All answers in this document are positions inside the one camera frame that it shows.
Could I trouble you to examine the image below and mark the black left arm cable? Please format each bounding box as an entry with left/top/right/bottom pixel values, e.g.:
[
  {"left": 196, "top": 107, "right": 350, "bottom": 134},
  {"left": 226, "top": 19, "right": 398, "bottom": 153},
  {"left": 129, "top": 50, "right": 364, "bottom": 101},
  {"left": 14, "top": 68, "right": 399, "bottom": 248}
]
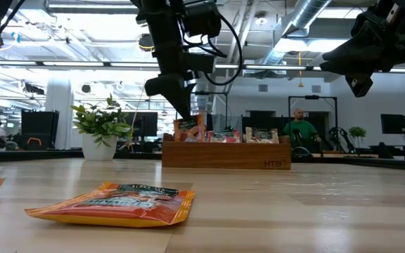
[{"left": 202, "top": 13, "right": 244, "bottom": 86}]

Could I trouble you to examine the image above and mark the black table edge rail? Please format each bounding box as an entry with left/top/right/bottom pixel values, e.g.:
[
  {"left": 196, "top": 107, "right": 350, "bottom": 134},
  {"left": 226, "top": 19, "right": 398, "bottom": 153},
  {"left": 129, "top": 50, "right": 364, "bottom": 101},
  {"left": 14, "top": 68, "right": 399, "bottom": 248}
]
[{"left": 0, "top": 149, "right": 405, "bottom": 173}]

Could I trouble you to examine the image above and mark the yellow hanging pull cord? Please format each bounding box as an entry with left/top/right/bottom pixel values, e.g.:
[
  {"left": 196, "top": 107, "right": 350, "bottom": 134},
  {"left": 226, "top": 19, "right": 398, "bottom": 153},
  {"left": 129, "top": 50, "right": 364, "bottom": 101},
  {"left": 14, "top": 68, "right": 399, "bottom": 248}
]
[{"left": 297, "top": 52, "right": 304, "bottom": 88}]

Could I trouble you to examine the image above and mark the black equipment case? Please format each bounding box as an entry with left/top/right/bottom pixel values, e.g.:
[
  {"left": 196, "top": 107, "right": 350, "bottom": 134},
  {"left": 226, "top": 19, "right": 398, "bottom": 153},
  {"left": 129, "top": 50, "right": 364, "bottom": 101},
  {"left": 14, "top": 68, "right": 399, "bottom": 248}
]
[{"left": 20, "top": 110, "right": 60, "bottom": 151}]

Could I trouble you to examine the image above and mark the silver spiral air duct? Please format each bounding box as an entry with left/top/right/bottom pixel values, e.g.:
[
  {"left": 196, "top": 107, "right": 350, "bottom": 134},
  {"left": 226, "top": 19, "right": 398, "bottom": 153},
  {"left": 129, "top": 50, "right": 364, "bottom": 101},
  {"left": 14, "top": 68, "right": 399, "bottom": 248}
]
[{"left": 262, "top": 0, "right": 333, "bottom": 67}]

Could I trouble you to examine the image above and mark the small background potted plant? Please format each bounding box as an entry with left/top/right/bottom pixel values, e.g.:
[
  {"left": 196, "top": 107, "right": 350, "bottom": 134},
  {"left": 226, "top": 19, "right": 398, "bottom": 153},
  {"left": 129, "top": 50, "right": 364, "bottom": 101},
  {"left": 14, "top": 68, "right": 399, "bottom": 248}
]
[{"left": 348, "top": 126, "right": 367, "bottom": 150}]

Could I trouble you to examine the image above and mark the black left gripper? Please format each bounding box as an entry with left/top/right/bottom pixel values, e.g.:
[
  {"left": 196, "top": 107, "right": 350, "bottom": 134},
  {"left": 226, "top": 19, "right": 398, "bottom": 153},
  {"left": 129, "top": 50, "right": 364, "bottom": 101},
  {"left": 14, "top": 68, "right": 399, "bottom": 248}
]
[{"left": 144, "top": 72, "right": 198, "bottom": 121}]

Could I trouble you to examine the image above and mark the long ceiling light strip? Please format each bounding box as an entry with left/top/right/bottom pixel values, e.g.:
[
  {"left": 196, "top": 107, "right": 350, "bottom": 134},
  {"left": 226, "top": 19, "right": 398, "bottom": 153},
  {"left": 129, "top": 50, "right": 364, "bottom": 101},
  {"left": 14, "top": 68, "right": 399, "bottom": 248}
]
[{"left": 0, "top": 60, "right": 405, "bottom": 74}]

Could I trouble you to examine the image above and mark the black partition screen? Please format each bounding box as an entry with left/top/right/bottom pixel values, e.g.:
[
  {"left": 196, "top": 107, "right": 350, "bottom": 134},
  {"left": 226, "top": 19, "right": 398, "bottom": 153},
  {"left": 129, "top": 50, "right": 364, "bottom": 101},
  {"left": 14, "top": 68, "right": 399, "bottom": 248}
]
[{"left": 241, "top": 111, "right": 326, "bottom": 145}]

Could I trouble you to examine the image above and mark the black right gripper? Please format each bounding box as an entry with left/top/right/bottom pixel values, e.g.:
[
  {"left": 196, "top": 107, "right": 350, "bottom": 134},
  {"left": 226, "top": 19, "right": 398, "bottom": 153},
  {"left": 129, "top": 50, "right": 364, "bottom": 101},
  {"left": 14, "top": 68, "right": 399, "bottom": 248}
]
[{"left": 320, "top": 1, "right": 405, "bottom": 98}]

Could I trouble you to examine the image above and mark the green plant in white pot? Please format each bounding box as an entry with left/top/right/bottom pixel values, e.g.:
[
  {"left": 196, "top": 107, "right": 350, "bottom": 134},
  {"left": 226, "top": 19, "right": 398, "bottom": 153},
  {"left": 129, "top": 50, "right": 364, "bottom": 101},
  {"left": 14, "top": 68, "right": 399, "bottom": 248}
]
[{"left": 70, "top": 93, "right": 135, "bottom": 162}]

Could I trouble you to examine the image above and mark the wooden tea box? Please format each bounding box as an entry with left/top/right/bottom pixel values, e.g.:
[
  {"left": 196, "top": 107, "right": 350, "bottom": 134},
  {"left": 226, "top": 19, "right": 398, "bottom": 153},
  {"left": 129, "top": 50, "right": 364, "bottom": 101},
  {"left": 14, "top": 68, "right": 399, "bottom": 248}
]
[{"left": 161, "top": 133, "right": 293, "bottom": 171}]

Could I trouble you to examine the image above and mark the black computer monitor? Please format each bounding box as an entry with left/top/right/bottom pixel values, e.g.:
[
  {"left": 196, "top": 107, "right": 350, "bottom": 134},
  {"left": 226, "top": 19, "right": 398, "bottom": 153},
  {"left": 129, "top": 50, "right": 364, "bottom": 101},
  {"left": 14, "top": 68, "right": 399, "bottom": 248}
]
[
  {"left": 124, "top": 111, "right": 159, "bottom": 138},
  {"left": 380, "top": 113, "right": 405, "bottom": 136}
]

